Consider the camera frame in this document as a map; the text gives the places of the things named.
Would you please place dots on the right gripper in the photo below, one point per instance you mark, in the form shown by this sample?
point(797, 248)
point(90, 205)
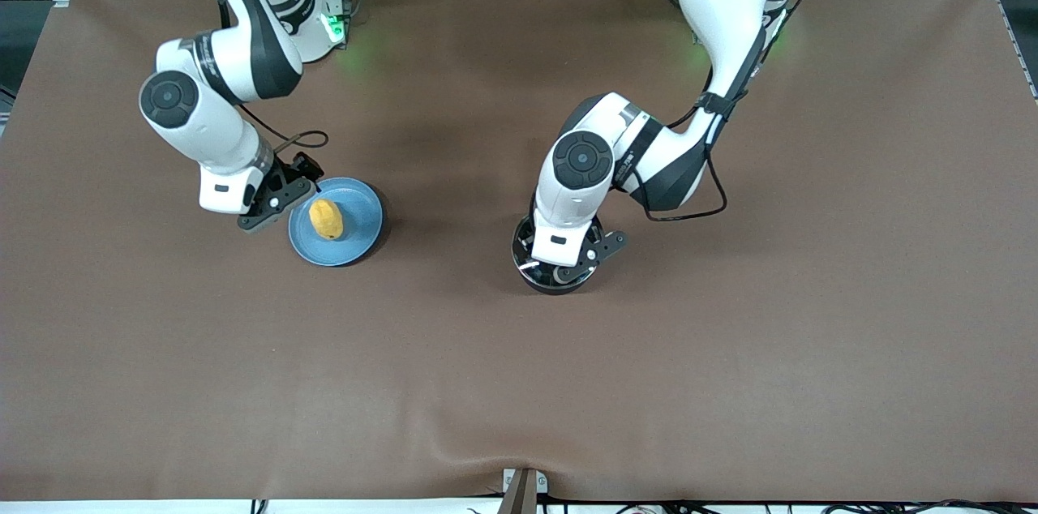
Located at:
point(285, 171)

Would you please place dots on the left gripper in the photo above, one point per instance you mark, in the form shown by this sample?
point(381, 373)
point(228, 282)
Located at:
point(523, 233)

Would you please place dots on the yellow potato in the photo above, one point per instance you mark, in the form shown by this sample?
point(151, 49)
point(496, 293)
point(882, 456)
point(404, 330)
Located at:
point(326, 220)

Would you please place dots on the glass lid with blue knob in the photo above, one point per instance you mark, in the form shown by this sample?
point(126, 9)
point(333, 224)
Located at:
point(542, 277)

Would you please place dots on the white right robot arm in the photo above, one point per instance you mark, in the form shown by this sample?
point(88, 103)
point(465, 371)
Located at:
point(215, 133)

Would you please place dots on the blue round plate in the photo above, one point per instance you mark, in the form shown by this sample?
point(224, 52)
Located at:
point(361, 226)

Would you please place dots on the brown table mat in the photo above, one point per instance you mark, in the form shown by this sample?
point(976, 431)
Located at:
point(486, 376)

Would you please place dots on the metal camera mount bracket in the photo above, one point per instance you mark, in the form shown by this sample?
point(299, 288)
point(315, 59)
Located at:
point(519, 494)

